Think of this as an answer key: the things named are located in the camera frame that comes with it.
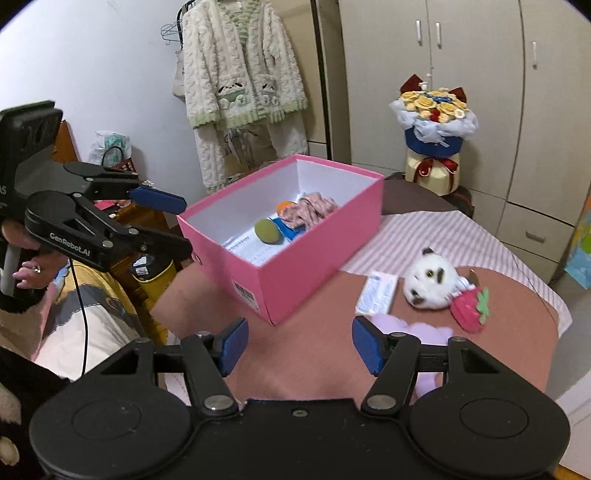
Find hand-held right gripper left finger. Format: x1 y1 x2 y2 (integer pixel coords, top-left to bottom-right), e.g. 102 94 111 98
95 316 250 412

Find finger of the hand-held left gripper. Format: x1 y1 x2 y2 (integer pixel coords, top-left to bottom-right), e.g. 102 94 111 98
69 196 193 272
64 161 187 216

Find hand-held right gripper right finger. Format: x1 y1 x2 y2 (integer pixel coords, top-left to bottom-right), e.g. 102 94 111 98
351 316 504 415

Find purple plush toy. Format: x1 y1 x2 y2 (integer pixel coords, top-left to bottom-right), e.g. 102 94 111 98
369 314 455 398

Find panda plush toy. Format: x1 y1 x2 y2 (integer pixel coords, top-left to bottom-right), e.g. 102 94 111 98
403 247 462 310

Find pink cardboard box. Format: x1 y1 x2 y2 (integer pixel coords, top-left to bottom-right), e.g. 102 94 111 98
177 154 385 326

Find pink strawberry plush toy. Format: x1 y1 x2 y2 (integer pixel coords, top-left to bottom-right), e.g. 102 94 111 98
450 286 491 334

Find green ball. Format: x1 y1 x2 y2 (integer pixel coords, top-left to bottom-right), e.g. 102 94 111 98
254 219 282 244

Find blue white packet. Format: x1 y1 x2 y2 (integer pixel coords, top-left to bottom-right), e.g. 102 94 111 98
272 217 308 243

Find pink floral cloth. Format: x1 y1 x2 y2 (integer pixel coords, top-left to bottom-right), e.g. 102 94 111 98
281 191 340 229

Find person's left hand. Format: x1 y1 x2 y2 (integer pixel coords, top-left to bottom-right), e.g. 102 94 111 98
0 220 49 292

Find yellow canister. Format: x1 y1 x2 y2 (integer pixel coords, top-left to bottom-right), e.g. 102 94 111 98
131 251 180 344

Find white tissue pack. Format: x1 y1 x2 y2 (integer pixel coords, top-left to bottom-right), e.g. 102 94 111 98
355 272 399 317

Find red patterned gift bag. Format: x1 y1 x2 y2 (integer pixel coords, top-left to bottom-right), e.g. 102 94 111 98
90 130 137 174

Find printed paper sheet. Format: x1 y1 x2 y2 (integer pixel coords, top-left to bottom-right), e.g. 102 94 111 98
224 233 278 268

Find yellow grey quilt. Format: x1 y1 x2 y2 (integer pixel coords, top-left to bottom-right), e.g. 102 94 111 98
34 265 153 370

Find striped bed sheet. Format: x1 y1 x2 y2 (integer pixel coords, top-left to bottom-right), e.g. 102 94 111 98
342 210 573 337

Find fluffy white pajama pants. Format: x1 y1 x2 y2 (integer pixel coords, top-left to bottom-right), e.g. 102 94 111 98
193 113 309 192

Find fluffy white green pajama top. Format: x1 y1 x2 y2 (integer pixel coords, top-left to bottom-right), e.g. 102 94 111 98
181 0 309 129

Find dark suitcase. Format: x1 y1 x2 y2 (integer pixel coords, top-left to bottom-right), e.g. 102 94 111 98
384 171 475 220

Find beige cabinet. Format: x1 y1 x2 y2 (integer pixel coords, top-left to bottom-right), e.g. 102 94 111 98
277 0 345 162

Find black upright pole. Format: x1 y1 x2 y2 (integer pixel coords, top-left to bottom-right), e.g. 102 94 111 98
310 0 334 162

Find yellow blue flower bouquet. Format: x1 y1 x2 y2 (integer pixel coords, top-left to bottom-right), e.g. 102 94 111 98
389 74 480 195

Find colourful gift bag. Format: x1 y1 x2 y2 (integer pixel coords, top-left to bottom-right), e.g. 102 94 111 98
564 194 591 289

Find beige wardrobe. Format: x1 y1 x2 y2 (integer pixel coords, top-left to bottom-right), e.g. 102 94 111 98
339 0 591 284

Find black cable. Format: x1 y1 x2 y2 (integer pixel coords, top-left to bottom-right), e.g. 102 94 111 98
69 261 89 377

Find wire clothes hangers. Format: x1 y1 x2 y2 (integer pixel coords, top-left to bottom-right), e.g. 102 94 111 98
161 21 185 47

